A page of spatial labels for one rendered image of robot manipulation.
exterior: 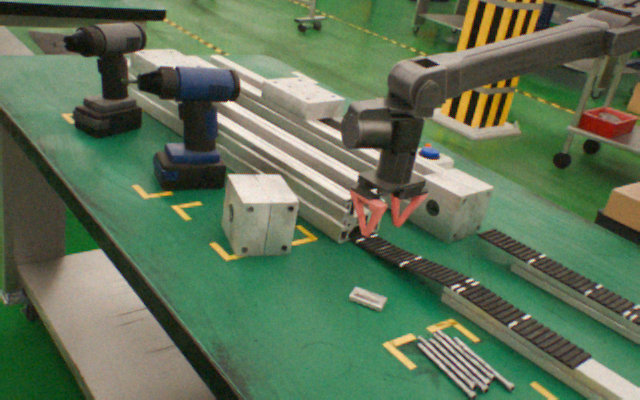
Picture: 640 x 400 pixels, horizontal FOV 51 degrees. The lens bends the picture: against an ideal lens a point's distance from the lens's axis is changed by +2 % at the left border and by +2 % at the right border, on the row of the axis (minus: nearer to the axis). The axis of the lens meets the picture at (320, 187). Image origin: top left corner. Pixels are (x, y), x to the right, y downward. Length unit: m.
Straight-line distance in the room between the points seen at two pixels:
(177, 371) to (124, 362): 0.13
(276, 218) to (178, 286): 0.18
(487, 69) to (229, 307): 0.53
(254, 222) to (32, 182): 1.04
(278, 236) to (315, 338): 0.21
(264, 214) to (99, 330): 0.88
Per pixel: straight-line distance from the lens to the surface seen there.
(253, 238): 1.03
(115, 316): 1.85
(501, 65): 1.09
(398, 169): 1.05
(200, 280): 0.98
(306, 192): 1.16
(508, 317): 0.99
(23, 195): 1.97
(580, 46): 1.19
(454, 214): 1.19
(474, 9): 4.54
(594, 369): 0.97
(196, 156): 1.22
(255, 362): 0.85
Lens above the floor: 1.32
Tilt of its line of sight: 24 degrees down
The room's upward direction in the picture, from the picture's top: 10 degrees clockwise
